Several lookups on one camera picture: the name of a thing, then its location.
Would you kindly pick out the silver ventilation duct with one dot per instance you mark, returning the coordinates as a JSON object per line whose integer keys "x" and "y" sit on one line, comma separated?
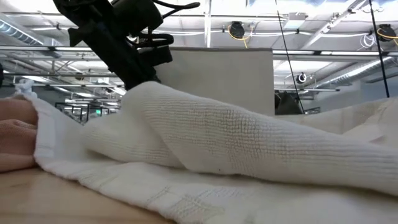
{"x": 18, "y": 32}
{"x": 357, "y": 73}

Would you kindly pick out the white beige plaid towel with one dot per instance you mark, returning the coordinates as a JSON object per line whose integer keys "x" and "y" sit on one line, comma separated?
{"x": 217, "y": 140}

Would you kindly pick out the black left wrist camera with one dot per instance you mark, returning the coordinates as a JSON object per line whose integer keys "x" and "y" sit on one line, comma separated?
{"x": 155, "y": 56}

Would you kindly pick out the beige fabric storage box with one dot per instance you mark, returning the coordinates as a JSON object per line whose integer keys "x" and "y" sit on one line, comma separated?
{"x": 217, "y": 77}

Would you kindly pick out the round white black reel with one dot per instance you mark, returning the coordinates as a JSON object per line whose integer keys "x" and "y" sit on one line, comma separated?
{"x": 301, "y": 77}

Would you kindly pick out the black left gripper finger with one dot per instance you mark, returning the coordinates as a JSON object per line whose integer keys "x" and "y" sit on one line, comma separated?
{"x": 124, "y": 68}

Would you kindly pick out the terracotta pink towel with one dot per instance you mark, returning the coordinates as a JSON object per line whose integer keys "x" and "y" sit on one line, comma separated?
{"x": 15, "y": 133}

